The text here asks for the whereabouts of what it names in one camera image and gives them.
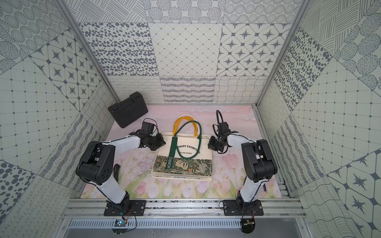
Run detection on yellow handled white bag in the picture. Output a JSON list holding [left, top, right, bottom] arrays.
[[156, 114, 209, 179]]

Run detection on green handled exhibition tote bag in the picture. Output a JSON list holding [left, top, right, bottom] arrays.
[[153, 120, 214, 178]]

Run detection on starry night canvas tote bag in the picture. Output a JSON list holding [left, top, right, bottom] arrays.
[[150, 171, 212, 181]]

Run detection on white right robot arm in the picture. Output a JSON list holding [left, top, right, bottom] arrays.
[[208, 122, 278, 209]]

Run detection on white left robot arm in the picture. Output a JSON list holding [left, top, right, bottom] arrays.
[[75, 122, 166, 205]]

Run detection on black plastic tool case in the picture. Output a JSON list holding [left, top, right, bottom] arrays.
[[108, 92, 148, 128]]

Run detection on right circuit board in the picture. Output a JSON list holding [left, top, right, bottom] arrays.
[[241, 218, 256, 234]]

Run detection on circuit board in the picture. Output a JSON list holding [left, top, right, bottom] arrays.
[[112, 220, 129, 235], [241, 218, 256, 234]]

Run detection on left circuit board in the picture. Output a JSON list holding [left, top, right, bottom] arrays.
[[112, 220, 129, 235]]

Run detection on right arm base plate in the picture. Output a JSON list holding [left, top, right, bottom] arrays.
[[222, 199, 264, 216]]

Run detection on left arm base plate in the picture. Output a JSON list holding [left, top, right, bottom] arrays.
[[103, 200, 146, 217]]

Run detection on aluminium mounting rail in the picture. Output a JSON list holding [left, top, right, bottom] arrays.
[[61, 198, 307, 219]]

